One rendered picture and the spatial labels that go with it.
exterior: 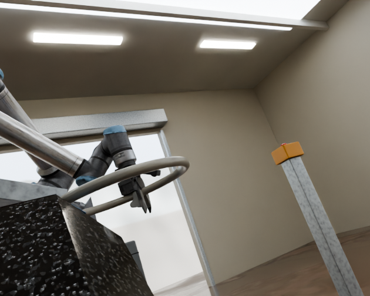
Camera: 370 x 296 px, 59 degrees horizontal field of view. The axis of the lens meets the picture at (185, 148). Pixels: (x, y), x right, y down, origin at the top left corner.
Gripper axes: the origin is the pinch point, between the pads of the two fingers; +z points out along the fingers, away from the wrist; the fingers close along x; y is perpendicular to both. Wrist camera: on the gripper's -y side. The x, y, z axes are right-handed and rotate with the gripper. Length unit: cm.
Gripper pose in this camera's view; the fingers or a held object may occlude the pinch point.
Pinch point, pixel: (148, 209)
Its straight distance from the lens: 130.7
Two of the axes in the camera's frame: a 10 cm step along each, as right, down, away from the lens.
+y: -9.0, 4.2, 1.4
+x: -2.3, -1.6, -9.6
